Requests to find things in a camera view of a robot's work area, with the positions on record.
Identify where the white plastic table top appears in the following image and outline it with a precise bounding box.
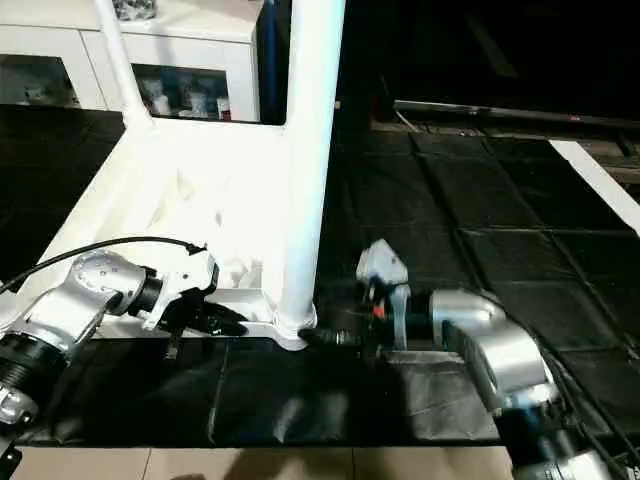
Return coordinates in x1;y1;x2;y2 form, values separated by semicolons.
0;118;321;352

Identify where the white plastic table leg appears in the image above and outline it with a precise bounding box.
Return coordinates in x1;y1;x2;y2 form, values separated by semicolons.
272;0;348;341
93;0;157;133

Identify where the black work mat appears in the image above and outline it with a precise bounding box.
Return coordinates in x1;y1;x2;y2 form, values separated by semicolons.
0;105;640;449

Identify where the white flat board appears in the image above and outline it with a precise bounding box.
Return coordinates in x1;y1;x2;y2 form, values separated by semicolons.
549;138;640;237

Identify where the white glass-door cabinet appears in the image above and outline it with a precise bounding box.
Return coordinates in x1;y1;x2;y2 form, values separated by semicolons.
0;0;264;124

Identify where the small silver ornament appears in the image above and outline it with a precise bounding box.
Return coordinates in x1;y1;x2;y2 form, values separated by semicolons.
113;0;160;22

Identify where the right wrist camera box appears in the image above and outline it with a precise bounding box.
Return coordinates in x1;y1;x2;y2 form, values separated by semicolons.
355;239;411;301

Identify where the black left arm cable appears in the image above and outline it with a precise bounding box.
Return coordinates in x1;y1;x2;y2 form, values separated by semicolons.
0;236;207;297

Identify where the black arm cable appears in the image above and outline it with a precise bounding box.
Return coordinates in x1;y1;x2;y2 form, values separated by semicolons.
380;286;640;471
0;236;207;297

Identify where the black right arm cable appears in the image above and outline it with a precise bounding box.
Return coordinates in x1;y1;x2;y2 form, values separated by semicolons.
380;286;640;471

